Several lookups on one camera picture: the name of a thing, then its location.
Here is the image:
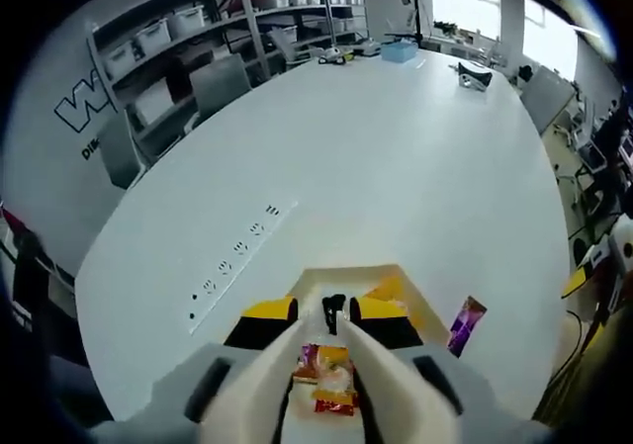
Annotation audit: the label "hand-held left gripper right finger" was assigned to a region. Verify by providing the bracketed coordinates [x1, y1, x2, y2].
[347, 295, 526, 444]

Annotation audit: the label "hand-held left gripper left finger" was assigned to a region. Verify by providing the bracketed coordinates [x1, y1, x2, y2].
[86, 295, 301, 444]

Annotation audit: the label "long purple snack bar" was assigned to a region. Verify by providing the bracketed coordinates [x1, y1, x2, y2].
[447, 295, 489, 359]

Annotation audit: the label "white food tongs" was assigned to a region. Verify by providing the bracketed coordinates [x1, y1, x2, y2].
[196, 310, 460, 444]

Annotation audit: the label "cream hexagonal food container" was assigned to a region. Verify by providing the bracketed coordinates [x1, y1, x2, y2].
[289, 263, 449, 415]

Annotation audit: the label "yellow cake packet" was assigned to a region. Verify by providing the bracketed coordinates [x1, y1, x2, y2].
[363, 274, 412, 317]
[314, 345, 358, 400]

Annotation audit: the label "red chocolate bar packet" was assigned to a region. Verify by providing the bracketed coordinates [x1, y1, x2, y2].
[315, 398, 358, 417]

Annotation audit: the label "black snack packet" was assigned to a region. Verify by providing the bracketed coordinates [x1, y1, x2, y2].
[319, 293, 348, 337]

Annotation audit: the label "white office chair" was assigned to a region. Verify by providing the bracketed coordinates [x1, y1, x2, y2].
[553, 95, 612, 183]

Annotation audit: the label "table power outlet strip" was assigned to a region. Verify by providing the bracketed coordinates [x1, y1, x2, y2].
[186, 199, 301, 337]

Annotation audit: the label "grey chair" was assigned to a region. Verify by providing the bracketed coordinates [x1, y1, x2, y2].
[190, 52, 252, 130]
[518, 64, 579, 137]
[96, 112, 149, 191]

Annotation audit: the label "white curved device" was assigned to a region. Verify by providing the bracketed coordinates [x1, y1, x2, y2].
[455, 60, 495, 91]

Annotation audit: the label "light blue box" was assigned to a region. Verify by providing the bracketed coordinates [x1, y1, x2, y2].
[379, 40, 422, 64]

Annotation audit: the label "black tripod stand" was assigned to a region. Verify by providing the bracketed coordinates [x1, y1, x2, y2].
[384, 0, 432, 45]

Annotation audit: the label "black canister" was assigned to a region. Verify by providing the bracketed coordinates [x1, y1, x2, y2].
[165, 55, 193, 97]

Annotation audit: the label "yellow black small tool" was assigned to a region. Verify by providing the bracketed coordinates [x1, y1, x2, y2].
[317, 45, 355, 68]

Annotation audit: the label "group of white storage bins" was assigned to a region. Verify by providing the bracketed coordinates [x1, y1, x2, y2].
[101, 0, 365, 79]

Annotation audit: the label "mesh office chair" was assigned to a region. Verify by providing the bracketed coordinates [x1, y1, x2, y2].
[269, 24, 312, 67]

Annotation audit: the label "grey metal shelf rack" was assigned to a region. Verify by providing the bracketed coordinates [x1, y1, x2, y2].
[86, 0, 371, 168]

